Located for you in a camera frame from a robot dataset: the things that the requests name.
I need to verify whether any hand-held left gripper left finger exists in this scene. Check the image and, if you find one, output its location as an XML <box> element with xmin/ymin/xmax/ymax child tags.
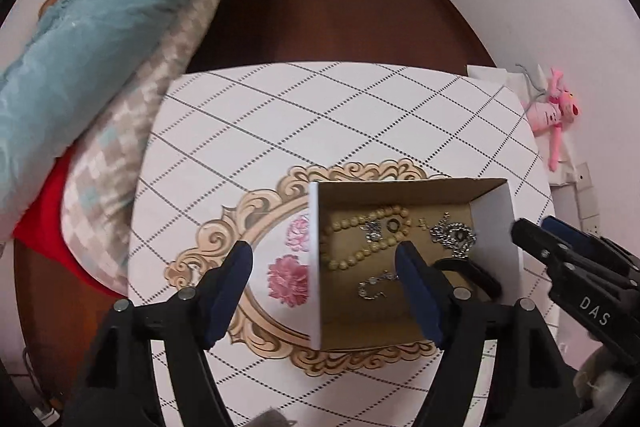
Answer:
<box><xmin>62</xmin><ymin>241</ymin><xmax>254</xmax><ymax>427</ymax></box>

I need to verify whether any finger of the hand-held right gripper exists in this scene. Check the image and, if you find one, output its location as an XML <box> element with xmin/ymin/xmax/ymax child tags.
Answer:
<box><xmin>511</xmin><ymin>217</ymin><xmax>582</xmax><ymax>279</ymax></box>
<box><xmin>541</xmin><ymin>215</ymin><xmax>640</xmax><ymax>279</ymax></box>

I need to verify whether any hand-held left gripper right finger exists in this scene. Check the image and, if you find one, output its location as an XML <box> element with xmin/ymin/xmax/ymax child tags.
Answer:
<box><xmin>395</xmin><ymin>241</ymin><xmax>583</xmax><ymax>427</ymax></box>

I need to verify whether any thin silver chain bracelet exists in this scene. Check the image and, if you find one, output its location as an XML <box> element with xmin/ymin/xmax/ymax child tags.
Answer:
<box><xmin>357</xmin><ymin>271</ymin><xmax>401</xmax><ymax>302</ymax></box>

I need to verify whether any thick silver chain bracelet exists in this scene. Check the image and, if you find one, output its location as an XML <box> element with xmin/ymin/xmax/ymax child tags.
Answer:
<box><xmin>429</xmin><ymin>213</ymin><xmax>476</xmax><ymax>260</ymax></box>

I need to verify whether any black smart watch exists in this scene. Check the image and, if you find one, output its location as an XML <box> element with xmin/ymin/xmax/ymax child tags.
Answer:
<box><xmin>432</xmin><ymin>257</ymin><xmax>502</xmax><ymax>300</ymax></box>

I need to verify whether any tan beaded bracelet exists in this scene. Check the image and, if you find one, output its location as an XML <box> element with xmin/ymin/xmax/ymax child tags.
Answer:
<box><xmin>320</xmin><ymin>205</ymin><xmax>412</xmax><ymax>273</ymax></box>

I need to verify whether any white cardboard box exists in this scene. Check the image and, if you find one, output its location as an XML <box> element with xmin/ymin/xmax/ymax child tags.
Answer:
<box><xmin>307</xmin><ymin>177</ymin><xmax>525</xmax><ymax>352</ymax></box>

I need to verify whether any pink plush toy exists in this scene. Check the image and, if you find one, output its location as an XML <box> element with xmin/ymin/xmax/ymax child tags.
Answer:
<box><xmin>527</xmin><ymin>67</ymin><xmax>581</xmax><ymax>172</ymax></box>

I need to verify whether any checkered beige blanket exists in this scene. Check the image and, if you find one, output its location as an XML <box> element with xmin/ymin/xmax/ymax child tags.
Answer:
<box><xmin>60</xmin><ymin>0</ymin><xmax>281</xmax><ymax>295</ymax></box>

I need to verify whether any red blanket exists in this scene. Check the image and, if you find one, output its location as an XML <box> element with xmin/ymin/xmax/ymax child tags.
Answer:
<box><xmin>11</xmin><ymin>152</ymin><xmax>126</xmax><ymax>300</ymax></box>

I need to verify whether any light blue quilt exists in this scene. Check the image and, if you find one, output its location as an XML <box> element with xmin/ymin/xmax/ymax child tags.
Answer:
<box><xmin>0</xmin><ymin>0</ymin><xmax>291</xmax><ymax>253</ymax></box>

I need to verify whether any white wall socket strip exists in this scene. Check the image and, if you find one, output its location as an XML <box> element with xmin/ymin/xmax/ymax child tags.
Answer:
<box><xmin>570</xmin><ymin>162</ymin><xmax>601</xmax><ymax>235</ymax></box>

